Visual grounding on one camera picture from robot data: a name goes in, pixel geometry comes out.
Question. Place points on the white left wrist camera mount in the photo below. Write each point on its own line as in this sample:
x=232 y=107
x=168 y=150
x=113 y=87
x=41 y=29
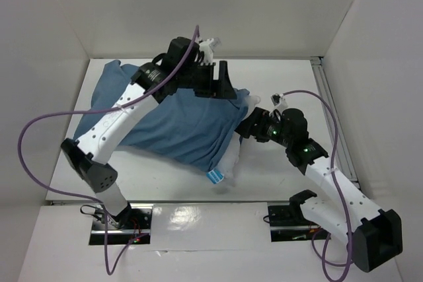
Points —
x=207 y=48

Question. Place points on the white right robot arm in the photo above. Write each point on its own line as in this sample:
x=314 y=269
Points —
x=371 y=235

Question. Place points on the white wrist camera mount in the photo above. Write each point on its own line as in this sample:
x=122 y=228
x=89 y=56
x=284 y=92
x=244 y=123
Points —
x=207 y=48
x=279 y=102

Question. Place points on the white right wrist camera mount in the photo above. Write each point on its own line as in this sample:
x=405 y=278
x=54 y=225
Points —
x=279 y=102

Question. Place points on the white pillow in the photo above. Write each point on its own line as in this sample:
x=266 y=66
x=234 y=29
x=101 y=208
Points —
x=231 y=156

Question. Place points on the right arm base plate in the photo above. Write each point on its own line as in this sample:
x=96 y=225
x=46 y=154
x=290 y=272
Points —
x=287 y=226

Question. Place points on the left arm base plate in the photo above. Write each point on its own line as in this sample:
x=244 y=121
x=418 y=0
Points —
x=137 y=228

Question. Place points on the blue pillowcase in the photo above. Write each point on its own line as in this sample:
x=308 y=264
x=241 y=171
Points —
x=191 y=130

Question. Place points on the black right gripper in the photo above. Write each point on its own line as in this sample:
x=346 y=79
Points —
x=250 y=123

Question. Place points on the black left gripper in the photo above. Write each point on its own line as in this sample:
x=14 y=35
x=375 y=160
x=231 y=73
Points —
x=221 y=87

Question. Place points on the blue white pillow tag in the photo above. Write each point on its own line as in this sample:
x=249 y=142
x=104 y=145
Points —
x=215 y=176

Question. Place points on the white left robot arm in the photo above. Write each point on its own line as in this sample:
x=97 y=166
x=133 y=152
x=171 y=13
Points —
x=89 y=154

